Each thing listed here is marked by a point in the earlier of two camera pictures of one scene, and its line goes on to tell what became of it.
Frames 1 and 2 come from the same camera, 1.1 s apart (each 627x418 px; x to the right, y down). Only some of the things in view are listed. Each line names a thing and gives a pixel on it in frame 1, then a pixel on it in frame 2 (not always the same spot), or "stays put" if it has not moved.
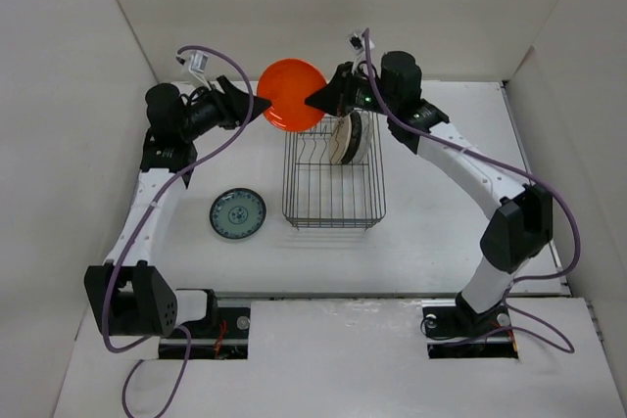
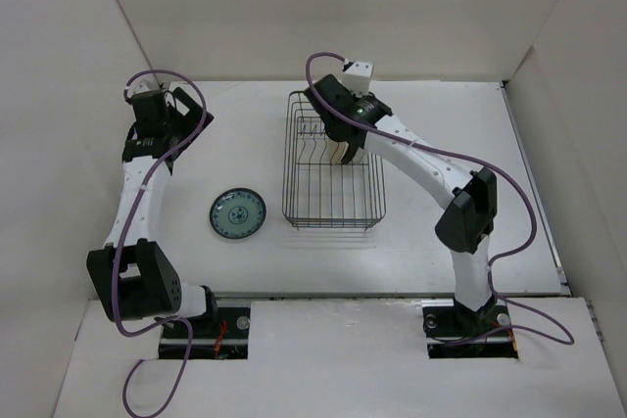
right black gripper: [330, 97] to [353, 96]
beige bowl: [340, 139] stays put
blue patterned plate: [237, 213] stays put
